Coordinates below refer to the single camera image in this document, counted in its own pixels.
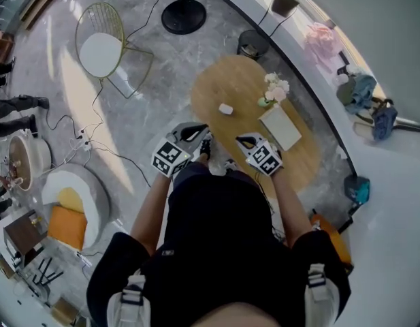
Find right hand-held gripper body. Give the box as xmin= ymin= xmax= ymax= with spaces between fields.
xmin=245 ymin=140 xmax=285 ymax=177

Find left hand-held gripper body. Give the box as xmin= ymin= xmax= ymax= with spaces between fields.
xmin=150 ymin=130 xmax=197 ymax=178

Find person's right forearm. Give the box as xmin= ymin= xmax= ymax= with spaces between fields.
xmin=270 ymin=170 xmax=314 ymax=250

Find person's left forearm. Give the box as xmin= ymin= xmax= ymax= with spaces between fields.
xmin=129 ymin=173 xmax=174 ymax=255

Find white book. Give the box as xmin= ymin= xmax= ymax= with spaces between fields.
xmin=257 ymin=106 xmax=304 ymax=153

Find person's left shoe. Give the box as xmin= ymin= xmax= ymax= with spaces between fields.
xmin=199 ymin=132 xmax=214 ymax=164

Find person's shoe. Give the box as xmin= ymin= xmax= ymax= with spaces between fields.
xmin=223 ymin=158 xmax=240 ymax=177
xmin=199 ymin=132 xmax=214 ymax=164

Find person's right shoe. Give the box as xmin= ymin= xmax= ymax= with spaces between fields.
xmin=223 ymin=158 xmax=240 ymax=177

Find pink flowers in green vase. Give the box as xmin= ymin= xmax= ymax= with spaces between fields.
xmin=257 ymin=72 xmax=291 ymax=110

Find oval wooden coffee table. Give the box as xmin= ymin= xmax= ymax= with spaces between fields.
xmin=189 ymin=54 xmax=323 ymax=198

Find white egg-shaped seat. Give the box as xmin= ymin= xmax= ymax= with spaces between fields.
xmin=42 ymin=163 xmax=112 ymax=252

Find person's black-clothed body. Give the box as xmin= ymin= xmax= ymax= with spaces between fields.
xmin=86 ymin=161 xmax=352 ymax=327

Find white power strip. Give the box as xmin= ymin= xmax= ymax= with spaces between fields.
xmin=78 ymin=129 xmax=93 ymax=151

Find black mesh waste bin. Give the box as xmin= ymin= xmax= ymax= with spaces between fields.
xmin=237 ymin=29 xmax=270 ymax=61

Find teal and black case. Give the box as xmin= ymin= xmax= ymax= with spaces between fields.
xmin=343 ymin=174 xmax=372 ymax=206

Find beige tote bag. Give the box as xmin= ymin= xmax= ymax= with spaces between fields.
xmin=352 ymin=112 xmax=376 ymax=140

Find black round lamp base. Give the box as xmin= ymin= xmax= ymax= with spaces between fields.
xmin=161 ymin=0 xmax=208 ymax=35

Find blue denim clothes pile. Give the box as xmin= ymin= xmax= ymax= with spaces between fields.
xmin=336 ymin=73 xmax=378 ymax=116

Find orange stool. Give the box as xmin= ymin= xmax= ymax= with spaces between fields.
xmin=311 ymin=216 xmax=354 ymax=273

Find pink cloth bundle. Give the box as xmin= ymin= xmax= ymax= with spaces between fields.
xmin=304 ymin=22 xmax=337 ymax=65

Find dark blue bag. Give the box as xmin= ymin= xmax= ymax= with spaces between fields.
xmin=369 ymin=97 xmax=399 ymax=142

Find orange cushion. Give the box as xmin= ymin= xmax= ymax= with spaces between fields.
xmin=46 ymin=205 xmax=88 ymax=250

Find round white side table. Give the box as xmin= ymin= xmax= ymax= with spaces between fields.
xmin=7 ymin=132 xmax=52 ymax=192

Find dark brown small planter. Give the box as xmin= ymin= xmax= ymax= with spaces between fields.
xmin=270 ymin=0 xmax=300 ymax=18

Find dark wooden side table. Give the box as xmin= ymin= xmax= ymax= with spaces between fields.
xmin=3 ymin=209 xmax=49 ymax=269

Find long wooden boards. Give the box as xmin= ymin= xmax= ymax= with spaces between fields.
xmin=18 ymin=0 xmax=75 ymax=31

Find wire chair with white seat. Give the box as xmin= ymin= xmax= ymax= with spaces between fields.
xmin=74 ymin=1 xmax=156 ymax=100

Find white shoulder strap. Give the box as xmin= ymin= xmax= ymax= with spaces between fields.
xmin=107 ymin=273 xmax=151 ymax=327
xmin=304 ymin=262 xmax=340 ymax=327

